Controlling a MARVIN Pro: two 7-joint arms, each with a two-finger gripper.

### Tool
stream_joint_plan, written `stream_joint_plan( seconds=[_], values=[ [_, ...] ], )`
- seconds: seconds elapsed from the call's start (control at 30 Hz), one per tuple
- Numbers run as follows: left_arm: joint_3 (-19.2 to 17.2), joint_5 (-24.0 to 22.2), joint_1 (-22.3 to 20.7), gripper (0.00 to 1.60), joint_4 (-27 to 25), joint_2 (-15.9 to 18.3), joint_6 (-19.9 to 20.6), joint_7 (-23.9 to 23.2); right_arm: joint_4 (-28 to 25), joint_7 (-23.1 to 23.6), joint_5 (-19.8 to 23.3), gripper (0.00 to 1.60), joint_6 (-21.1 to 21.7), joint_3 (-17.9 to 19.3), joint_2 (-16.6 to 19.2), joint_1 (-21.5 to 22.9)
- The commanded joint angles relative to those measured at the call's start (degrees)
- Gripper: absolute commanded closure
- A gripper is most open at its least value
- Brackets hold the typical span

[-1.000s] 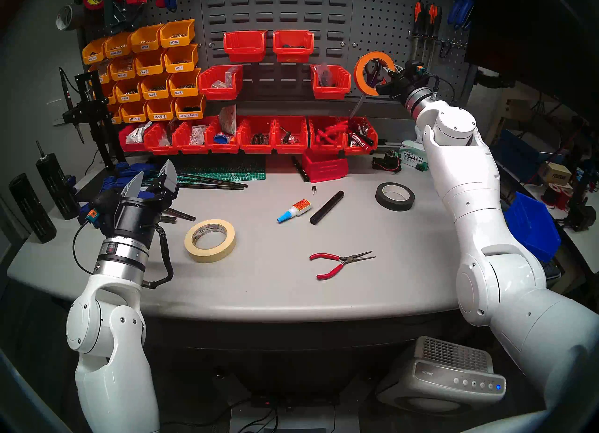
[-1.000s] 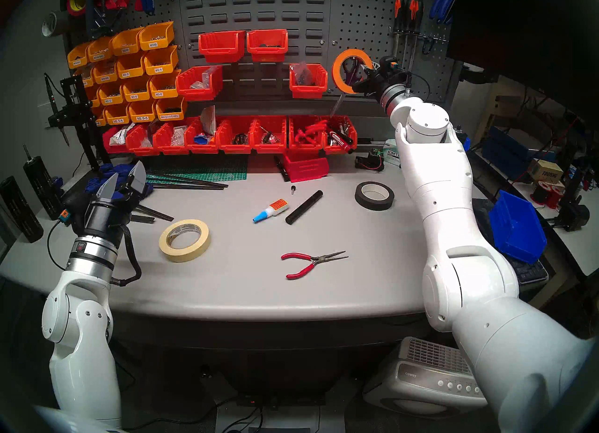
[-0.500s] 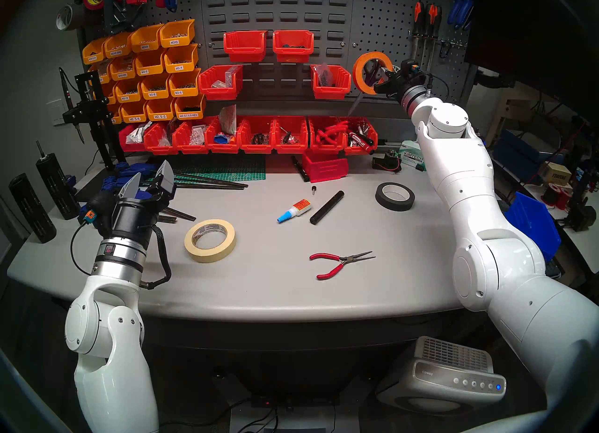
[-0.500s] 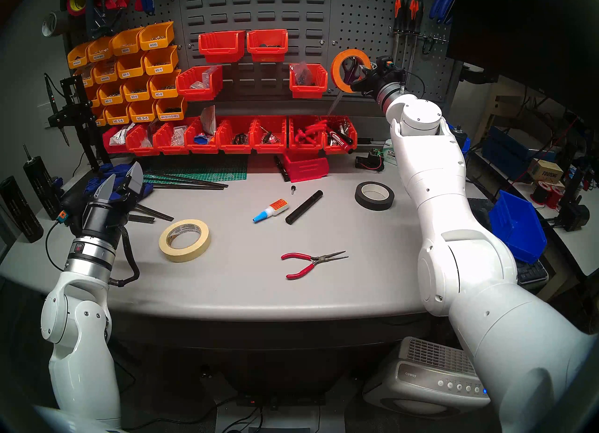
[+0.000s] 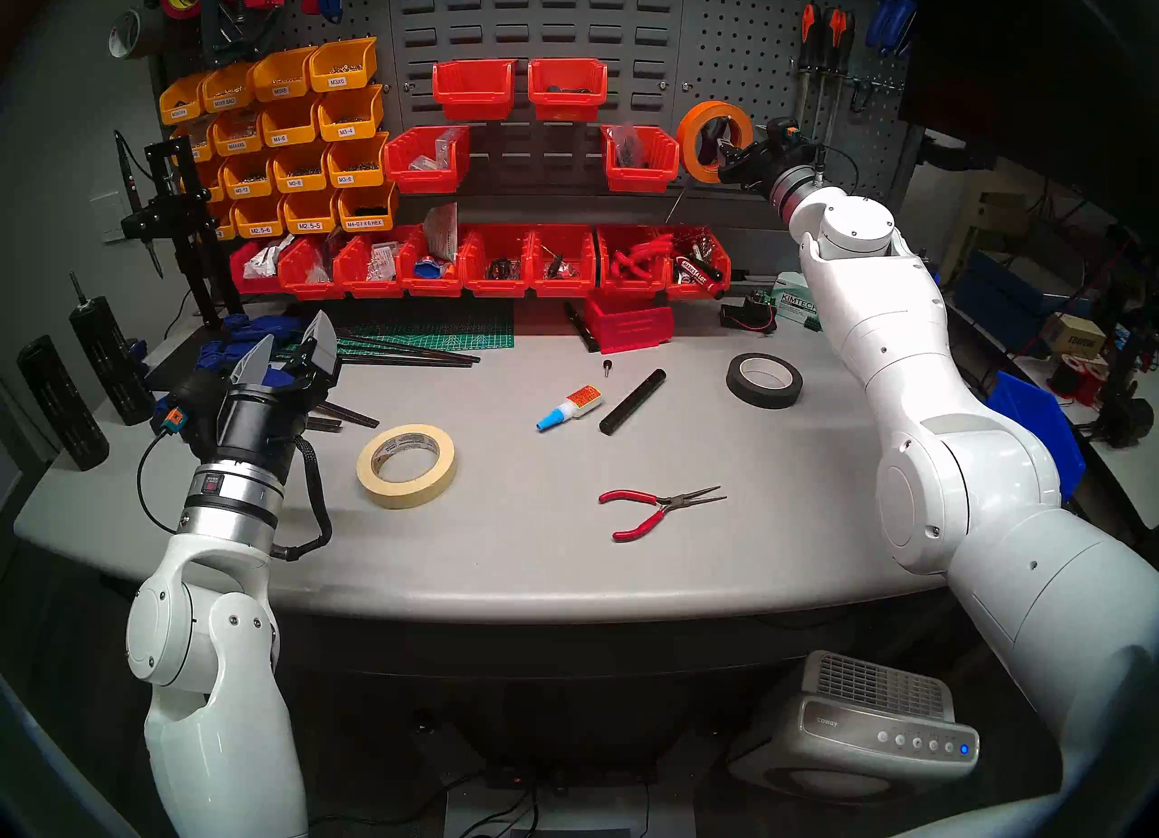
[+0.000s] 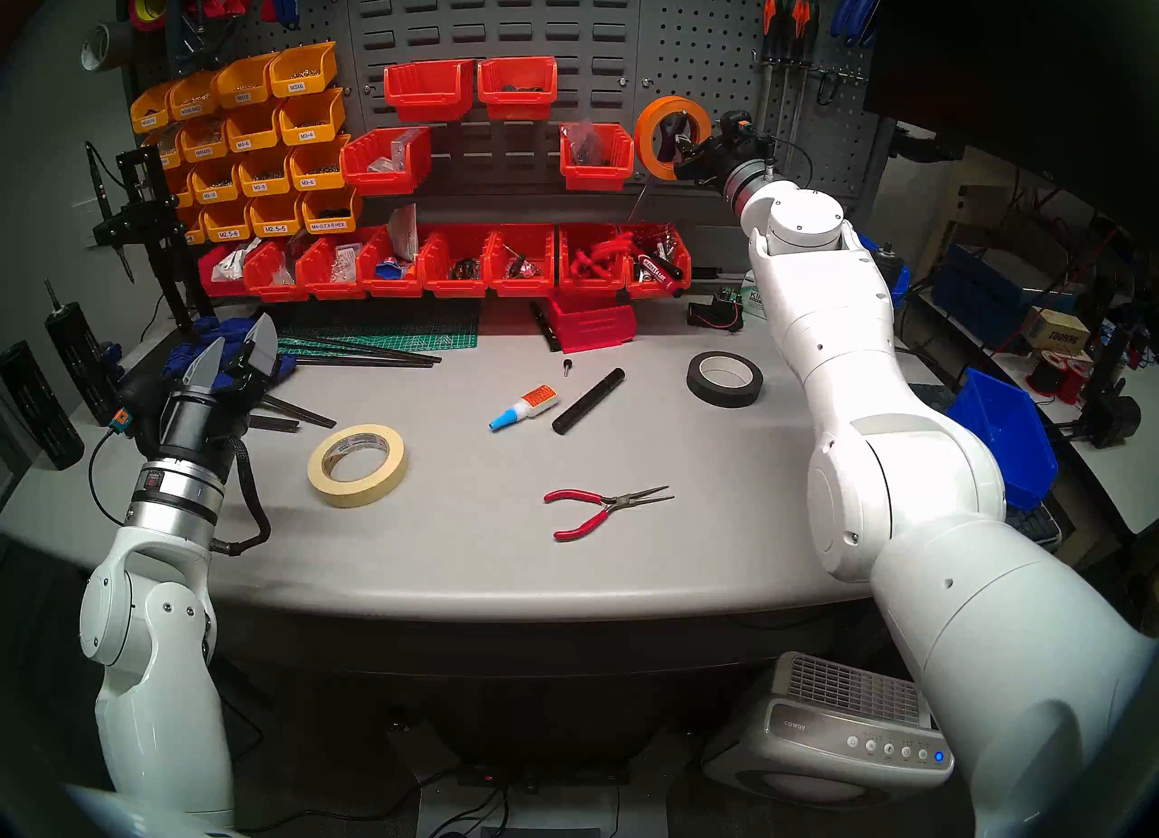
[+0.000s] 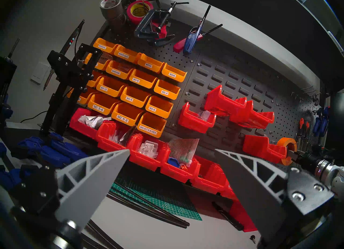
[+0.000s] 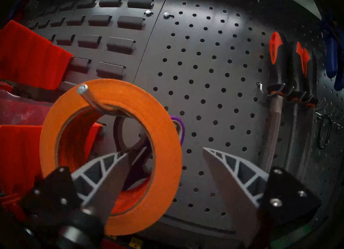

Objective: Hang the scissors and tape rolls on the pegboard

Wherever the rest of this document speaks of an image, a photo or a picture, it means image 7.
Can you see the white crumpled packet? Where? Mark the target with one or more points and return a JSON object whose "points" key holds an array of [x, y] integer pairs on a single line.
{"points": [[91, 120]]}

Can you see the orange bin labelled M3-4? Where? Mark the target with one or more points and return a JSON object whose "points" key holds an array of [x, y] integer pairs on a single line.
{"points": [[166, 92]]}

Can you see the silver manual bag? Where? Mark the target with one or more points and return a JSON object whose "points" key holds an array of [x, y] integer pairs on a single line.
{"points": [[184, 150]]}

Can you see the red utility lighter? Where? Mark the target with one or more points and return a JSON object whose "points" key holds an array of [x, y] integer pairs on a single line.
{"points": [[180, 45]]}

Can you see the black soldering iron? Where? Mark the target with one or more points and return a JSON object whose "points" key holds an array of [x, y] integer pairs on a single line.
{"points": [[72, 38]]}

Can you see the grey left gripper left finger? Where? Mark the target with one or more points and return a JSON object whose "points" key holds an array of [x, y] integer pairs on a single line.
{"points": [[88, 186]]}

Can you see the orange bin labelled M4-0.7 HEX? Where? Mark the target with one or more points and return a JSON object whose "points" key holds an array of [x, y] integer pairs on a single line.
{"points": [[151, 130]]}

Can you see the clear plastic parts bag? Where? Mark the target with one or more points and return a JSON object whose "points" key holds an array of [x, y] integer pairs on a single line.
{"points": [[204, 114]]}

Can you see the orange bin labelled M3X6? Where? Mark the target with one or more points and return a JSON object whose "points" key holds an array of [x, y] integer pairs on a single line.
{"points": [[173, 75]]}

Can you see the grey duct tape roll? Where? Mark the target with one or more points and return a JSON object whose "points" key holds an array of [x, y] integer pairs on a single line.
{"points": [[110, 7]]}

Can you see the orange bin labelled M4X4X6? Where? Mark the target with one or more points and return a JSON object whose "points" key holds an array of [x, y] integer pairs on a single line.
{"points": [[119, 72]]}

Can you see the orange bin labelled M3-8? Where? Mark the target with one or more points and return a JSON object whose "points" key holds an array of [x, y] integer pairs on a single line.
{"points": [[134, 100]]}

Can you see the blue utility lighter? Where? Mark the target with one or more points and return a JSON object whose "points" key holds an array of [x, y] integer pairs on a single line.
{"points": [[192, 36]]}

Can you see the thin black rod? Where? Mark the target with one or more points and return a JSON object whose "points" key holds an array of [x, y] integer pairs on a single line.
{"points": [[147, 211], [161, 207]]}

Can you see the orange parts bin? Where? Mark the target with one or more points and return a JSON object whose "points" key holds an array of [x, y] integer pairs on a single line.
{"points": [[100, 64], [84, 97], [94, 81]]}

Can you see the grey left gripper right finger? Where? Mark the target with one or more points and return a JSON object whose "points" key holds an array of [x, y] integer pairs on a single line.
{"points": [[250, 186]]}

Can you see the red tape roll yellow core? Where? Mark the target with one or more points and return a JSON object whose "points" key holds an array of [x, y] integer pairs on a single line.
{"points": [[131, 13]]}

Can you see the dark metal C-clamp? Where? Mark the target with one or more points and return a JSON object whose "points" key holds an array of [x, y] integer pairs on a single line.
{"points": [[142, 29]]}

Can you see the blue hanging spring clamp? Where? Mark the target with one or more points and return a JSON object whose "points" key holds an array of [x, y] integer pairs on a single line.
{"points": [[317, 123], [324, 120]]}

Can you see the orange bin labelled M3X5X4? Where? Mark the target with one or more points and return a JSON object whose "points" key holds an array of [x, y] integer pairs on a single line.
{"points": [[104, 48]]}

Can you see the orange tape roll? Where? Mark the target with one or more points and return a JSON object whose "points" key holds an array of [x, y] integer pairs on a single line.
{"points": [[285, 145]]}

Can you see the orange bin labelled M2.5-6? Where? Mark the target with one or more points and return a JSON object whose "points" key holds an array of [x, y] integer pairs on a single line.
{"points": [[103, 108]]}

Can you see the small clear screw packet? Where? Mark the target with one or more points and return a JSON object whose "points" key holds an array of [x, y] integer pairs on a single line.
{"points": [[147, 149]]}

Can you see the orange bin labelled M2.5-5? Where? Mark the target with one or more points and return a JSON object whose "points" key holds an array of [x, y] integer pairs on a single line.
{"points": [[126, 118]]}

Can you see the white wall switch plate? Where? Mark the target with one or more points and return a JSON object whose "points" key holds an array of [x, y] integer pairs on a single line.
{"points": [[39, 72]]}

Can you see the orange bin labelled M4-6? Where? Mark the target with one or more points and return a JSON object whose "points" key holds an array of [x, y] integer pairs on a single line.
{"points": [[142, 81]]}

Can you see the black marker pen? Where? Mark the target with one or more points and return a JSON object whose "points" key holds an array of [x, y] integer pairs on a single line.
{"points": [[228, 216]]}

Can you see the orange bin labelled M3-6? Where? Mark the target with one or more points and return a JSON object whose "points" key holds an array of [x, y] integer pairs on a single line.
{"points": [[158, 110]]}

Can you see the orange bin labelled M3-12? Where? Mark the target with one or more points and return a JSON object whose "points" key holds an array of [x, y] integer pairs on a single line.
{"points": [[111, 89]]}

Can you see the black metal stand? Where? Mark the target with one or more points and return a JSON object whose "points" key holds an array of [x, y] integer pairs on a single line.
{"points": [[70, 81]]}

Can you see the small blue part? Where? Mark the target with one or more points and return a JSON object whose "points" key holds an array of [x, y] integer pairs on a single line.
{"points": [[174, 162]]}

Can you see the blue bar clamp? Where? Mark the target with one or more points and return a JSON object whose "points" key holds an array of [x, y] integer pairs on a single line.
{"points": [[8, 178], [53, 149]]}

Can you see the small black knob screw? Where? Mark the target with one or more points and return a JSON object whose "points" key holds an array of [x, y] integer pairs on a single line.
{"points": [[252, 239]]}

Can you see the orange bin labelled M3X8 BAD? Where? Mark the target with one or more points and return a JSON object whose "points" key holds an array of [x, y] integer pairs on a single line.
{"points": [[126, 56]]}

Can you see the grey metal pegboard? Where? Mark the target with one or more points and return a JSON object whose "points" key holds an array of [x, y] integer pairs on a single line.
{"points": [[228, 71]]}

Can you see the green cutting mat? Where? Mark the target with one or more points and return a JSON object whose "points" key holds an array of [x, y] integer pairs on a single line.
{"points": [[166, 194]]}

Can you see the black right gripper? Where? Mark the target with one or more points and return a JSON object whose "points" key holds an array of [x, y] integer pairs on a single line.
{"points": [[309, 160]]}

